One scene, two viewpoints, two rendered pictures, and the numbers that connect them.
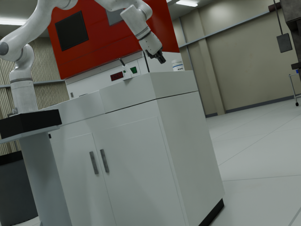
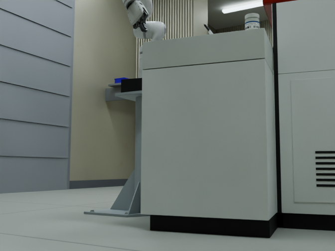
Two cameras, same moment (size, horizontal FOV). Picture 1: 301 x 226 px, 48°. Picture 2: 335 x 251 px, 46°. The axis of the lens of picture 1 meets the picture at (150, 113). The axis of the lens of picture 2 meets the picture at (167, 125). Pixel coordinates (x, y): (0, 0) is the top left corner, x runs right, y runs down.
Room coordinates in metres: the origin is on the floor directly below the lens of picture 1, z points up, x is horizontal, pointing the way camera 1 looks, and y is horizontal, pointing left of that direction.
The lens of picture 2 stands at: (1.60, -2.07, 0.31)
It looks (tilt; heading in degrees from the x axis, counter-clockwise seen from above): 6 degrees up; 81
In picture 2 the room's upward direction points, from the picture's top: straight up
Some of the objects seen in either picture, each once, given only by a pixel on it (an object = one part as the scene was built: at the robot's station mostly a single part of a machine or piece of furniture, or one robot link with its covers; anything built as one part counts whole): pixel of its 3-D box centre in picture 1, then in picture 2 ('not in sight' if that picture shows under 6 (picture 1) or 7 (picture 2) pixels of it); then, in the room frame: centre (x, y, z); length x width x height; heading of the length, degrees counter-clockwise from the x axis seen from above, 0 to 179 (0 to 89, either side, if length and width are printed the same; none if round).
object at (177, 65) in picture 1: (178, 67); (251, 25); (2.30, -0.26, 1.01); 0.07 x 0.07 x 0.10
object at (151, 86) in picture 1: (152, 89); (209, 58); (2.14, -0.05, 0.89); 0.62 x 0.35 x 0.14; 150
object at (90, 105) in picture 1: (73, 110); not in sight; (2.13, 0.47, 0.89); 0.55 x 0.09 x 0.14; 60
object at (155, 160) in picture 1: (132, 170); (222, 152); (2.28, 0.22, 0.41); 0.96 x 0.64 x 0.82; 60
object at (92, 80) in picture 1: (107, 90); (280, 58); (2.71, 0.29, 1.02); 0.81 x 0.03 x 0.40; 60
